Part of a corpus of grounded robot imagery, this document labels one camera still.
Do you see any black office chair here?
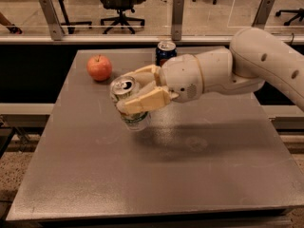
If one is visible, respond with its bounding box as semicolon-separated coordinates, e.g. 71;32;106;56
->
100;0;146;34

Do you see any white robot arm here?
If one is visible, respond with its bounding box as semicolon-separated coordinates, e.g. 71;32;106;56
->
117;28;304;115

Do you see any middle metal glass bracket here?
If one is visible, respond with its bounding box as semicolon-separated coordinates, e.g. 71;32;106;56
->
171;0;184;41

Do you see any left metal glass bracket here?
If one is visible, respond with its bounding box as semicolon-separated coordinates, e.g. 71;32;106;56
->
38;0;65;41

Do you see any right metal glass bracket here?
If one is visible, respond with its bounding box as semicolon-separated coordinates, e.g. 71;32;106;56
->
252;0;275;29

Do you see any white green 7up can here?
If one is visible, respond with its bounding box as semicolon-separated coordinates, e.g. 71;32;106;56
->
110;76;151;131

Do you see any right edge black chair base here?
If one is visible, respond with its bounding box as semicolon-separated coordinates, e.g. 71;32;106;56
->
275;8;304;26

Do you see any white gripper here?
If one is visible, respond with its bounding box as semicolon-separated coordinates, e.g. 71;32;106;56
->
116;54;203;115

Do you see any blue Pepsi can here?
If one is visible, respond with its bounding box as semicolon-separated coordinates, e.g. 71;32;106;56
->
156;41;177;67

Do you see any metal glass bracket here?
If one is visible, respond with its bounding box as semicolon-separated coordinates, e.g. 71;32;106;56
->
252;0;275;29
171;0;184;41
38;0;65;41

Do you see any person's leg with shoe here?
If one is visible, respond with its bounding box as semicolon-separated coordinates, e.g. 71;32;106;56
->
0;12;23;34

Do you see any red apple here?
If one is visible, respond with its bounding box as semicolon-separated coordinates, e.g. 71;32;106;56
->
86;55;112;82

